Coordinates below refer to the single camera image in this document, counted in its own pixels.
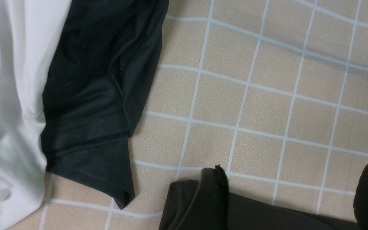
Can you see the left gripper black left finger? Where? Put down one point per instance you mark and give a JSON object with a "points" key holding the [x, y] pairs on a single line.
{"points": [[204, 204]]}

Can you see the dark gray long-sleeve shirt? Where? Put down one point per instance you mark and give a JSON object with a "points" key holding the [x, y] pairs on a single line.
{"points": [[249, 214]]}

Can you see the dark teal crumpled shirt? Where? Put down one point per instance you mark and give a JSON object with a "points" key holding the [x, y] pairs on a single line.
{"points": [[97, 87]]}

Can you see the white crumpled shirt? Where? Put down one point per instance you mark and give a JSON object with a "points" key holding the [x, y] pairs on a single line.
{"points": [[29, 35]]}

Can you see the beige checkered table mat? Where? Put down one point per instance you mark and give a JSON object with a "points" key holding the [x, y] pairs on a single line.
{"points": [[275, 91]]}

